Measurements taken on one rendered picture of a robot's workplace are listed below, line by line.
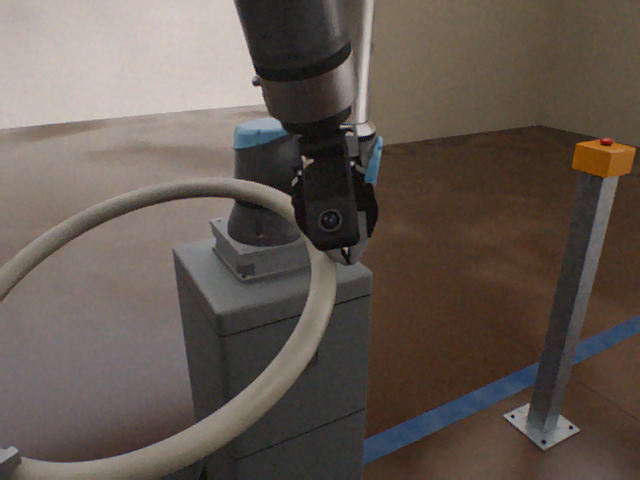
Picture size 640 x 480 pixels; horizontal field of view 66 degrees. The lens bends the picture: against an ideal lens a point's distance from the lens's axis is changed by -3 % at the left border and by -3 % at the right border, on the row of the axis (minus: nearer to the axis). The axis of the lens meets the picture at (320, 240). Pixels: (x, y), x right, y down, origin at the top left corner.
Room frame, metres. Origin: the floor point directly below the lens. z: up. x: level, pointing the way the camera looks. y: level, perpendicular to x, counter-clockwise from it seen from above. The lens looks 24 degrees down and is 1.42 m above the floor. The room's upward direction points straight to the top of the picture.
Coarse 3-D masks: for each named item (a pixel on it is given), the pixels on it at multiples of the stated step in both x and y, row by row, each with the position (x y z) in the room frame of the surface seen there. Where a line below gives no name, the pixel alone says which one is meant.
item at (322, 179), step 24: (312, 144) 0.48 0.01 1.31; (336, 144) 0.48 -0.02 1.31; (312, 168) 0.46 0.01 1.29; (336, 168) 0.46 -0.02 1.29; (312, 192) 0.45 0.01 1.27; (336, 192) 0.44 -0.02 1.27; (312, 216) 0.43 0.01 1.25; (336, 216) 0.42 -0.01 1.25; (312, 240) 0.42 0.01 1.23; (336, 240) 0.41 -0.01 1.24
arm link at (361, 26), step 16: (352, 0) 1.06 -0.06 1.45; (368, 0) 1.07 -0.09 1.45; (352, 16) 1.06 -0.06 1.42; (368, 16) 1.08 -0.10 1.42; (352, 32) 1.07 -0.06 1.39; (368, 32) 1.08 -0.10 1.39; (352, 48) 1.07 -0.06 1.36; (368, 48) 1.09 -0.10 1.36; (368, 64) 1.10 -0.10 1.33; (368, 80) 1.10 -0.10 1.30; (368, 96) 1.11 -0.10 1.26; (352, 112) 1.08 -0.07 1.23; (368, 128) 1.10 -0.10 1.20; (368, 144) 1.09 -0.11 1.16; (368, 160) 1.08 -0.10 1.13; (368, 176) 1.07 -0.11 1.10
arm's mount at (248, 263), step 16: (224, 224) 1.20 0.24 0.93; (224, 240) 1.13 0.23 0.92; (224, 256) 1.15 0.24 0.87; (240, 256) 1.04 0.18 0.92; (256, 256) 1.06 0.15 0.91; (272, 256) 1.08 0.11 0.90; (288, 256) 1.10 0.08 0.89; (304, 256) 1.12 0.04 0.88; (240, 272) 1.06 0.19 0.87; (256, 272) 1.06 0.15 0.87; (272, 272) 1.07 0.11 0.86
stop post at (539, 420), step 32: (576, 160) 1.47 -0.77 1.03; (608, 160) 1.38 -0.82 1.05; (576, 192) 1.48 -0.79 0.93; (608, 192) 1.43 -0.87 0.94; (576, 224) 1.46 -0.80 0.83; (576, 256) 1.43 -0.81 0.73; (576, 288) 1.41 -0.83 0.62; (576, 320) 1.42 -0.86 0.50; (544, 352) 1.47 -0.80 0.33; (544, 384) 1.44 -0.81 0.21; (512, 416) 1.49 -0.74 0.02; (544, 416) 1.42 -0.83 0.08; (544, 448) 1.33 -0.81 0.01
